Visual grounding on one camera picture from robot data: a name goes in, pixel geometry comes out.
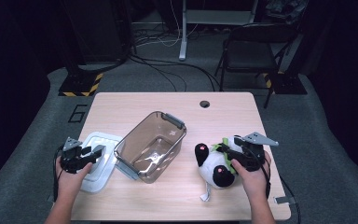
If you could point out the person's left hand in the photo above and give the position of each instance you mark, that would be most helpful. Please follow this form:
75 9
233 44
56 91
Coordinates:
70 183

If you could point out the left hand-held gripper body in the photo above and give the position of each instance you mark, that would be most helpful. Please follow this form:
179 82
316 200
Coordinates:
71 158

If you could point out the black stand base yellow stripes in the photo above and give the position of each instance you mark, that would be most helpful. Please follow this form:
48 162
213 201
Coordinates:
79 84
287 84

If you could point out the grey tape strip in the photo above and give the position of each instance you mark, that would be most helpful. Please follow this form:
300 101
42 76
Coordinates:
284 200

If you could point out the clear plastic storage box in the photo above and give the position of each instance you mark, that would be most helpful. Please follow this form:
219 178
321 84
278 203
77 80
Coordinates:
150 149

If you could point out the panda plush toy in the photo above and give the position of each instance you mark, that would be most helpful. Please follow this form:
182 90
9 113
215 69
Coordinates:
214 165

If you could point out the black folding chair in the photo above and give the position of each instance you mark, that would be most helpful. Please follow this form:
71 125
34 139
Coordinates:
248 53

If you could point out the black cabinet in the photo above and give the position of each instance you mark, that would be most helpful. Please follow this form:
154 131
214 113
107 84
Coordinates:
99 28

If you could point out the white desk frame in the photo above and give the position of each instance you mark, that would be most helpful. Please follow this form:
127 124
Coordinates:
183 31

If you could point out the person's right hand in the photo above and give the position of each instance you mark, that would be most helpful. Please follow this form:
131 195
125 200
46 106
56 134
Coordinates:
254 183

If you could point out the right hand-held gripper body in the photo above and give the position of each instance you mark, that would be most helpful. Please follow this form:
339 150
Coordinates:
253 155

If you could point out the dark cloth heap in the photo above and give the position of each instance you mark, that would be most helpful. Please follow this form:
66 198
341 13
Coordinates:
287 11

